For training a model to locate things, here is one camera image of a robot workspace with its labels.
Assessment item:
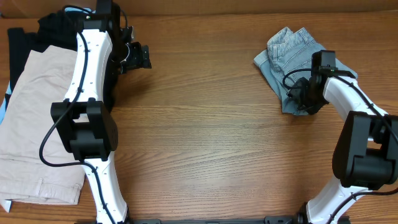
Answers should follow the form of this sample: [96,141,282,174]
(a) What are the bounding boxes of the light blue denim shorts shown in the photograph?
[253,26,358,116]

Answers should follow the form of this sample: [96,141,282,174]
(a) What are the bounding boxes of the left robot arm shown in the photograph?
[45,16,152,223]

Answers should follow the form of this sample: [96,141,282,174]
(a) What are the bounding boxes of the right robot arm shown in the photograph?
[287,68,397,223]

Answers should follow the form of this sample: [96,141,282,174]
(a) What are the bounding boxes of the black garment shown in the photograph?
[6,11,121,116]

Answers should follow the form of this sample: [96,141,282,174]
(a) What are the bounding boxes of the beige folded shorts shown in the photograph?
[1,46,85,205]

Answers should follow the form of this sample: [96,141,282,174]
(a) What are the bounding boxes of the light blue garment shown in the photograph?
[0,6,94,213]

